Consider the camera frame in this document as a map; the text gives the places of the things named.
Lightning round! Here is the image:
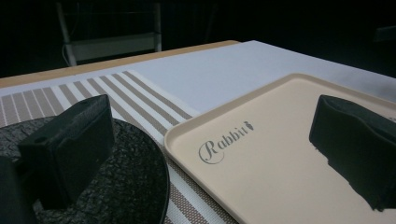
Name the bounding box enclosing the black textured round plate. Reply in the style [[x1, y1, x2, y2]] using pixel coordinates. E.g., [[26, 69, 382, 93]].
[[0, 115, 171, 224]]

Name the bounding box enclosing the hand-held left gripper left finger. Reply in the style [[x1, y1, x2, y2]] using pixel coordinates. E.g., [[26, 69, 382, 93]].
[[17, 93, 116, 211]]

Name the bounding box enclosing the metal stand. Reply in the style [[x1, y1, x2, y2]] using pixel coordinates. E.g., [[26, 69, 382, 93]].
[[55, 1, 163, 67]]

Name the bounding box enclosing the beige plastic tray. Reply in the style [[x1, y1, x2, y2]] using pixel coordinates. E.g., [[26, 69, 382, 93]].
[[163, 73, 396, 224]]

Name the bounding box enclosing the striped woven placemat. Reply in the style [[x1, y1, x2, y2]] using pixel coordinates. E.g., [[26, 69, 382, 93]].
[[0, 69, 239, 224]]

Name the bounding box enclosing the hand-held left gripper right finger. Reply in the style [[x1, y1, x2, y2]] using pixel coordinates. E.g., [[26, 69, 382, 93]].
[[308, 94, 396, 213]]

